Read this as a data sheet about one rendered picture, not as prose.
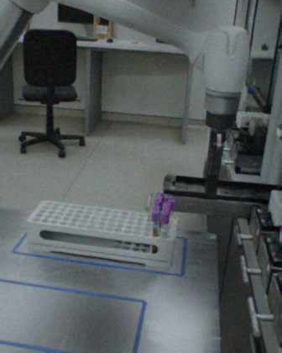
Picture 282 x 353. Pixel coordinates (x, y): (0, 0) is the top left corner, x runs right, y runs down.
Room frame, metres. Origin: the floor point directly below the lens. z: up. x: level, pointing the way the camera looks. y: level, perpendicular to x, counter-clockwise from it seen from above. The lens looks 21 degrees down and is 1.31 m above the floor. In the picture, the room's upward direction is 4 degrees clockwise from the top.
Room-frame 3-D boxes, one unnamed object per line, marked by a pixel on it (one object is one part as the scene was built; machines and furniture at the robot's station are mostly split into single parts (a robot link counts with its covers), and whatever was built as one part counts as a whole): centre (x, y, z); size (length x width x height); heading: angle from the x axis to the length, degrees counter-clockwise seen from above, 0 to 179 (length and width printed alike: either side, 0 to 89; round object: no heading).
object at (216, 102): (1.09, -0.21, 1.07); 0.09 x 0.09 x 0.06
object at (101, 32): (4.56, 0.43, 1.02); 0.22 x 0.17 x 0.24; 175
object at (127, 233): (0.78, 0.06, 0.85); 0.30 x 0.10 x 0.06; 83
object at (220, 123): (1.09, -0.21, 1.00); 0.08 x 0.07 x 0.09; 175
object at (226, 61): (1.11, -0.21, 1.18); 0.13 x 0.11 x 0.16; 176
